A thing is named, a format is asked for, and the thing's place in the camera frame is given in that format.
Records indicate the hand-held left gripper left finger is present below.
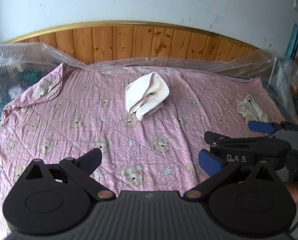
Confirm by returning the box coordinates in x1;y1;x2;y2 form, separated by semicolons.
25;148;116;202

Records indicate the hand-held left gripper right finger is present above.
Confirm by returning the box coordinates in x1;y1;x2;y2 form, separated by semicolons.
184;149;280;201

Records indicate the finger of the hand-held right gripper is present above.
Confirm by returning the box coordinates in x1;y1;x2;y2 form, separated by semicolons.
204;131;291;157
248;120;293;135

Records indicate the small cream garment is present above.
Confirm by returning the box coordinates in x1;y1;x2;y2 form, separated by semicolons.
237;95;269;124

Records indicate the pink bear print blanket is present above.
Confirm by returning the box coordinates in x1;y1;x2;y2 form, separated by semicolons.
0;62;290;240

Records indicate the white folded garment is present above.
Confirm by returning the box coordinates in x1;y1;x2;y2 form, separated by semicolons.
125;72;170;122

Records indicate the teal flat item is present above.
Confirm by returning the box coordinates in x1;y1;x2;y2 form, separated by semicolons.
284;23;298;60

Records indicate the clear bubble wrap sheet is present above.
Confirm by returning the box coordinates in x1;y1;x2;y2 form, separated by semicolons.
0;42;298;130

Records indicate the wooden headboard with gold trim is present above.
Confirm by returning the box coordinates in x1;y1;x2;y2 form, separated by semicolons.
4;20;261;65

